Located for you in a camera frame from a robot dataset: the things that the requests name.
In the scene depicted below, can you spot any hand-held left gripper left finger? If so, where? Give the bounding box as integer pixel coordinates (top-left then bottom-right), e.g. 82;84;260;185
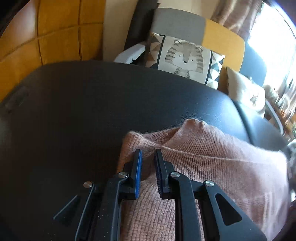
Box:
46;149;142;241

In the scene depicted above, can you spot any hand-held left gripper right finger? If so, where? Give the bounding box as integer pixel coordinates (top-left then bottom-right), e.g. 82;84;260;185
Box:
154;149;268;241

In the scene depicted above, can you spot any pink knit sweater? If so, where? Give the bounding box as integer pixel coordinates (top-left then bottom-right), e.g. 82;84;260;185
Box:
117;119;290;241

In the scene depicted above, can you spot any tiger print cushion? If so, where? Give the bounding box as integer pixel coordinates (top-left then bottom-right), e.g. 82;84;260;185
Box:
144;32;226;90

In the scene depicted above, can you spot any deer print cushion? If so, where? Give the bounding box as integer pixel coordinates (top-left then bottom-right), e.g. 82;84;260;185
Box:
225;67;266;115

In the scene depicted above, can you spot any cluttered wooden desk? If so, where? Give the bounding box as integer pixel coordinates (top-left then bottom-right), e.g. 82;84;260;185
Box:
266;86;296;135

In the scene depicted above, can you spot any grey yellow blue sofa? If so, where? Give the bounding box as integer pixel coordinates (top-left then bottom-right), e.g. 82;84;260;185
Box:
113;8;287;137

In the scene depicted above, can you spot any dark padded chair back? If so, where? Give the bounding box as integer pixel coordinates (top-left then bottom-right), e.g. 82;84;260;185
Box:
124;0;160;50

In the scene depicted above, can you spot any wooden wardrobe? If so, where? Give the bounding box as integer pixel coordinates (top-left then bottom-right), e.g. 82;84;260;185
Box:
0;0;104;102

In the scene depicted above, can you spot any patterned beige curtain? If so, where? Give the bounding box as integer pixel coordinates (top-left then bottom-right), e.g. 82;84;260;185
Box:
210;0;263;40

